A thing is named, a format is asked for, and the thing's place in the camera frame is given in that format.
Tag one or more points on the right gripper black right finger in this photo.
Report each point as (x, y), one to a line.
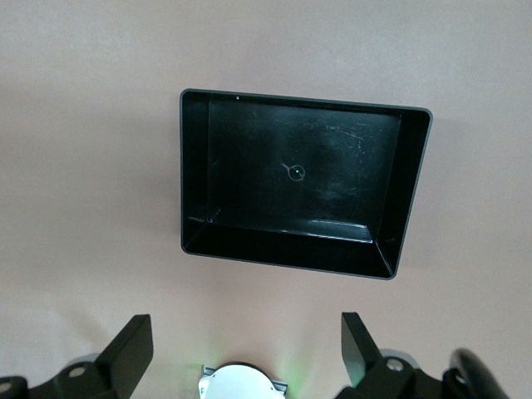
(361, 357)

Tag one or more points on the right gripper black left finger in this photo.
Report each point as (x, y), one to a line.
(124, 357)

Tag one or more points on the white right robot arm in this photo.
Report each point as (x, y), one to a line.
(239, 384)

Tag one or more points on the black plastic box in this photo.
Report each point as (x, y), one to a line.
(291, 174)

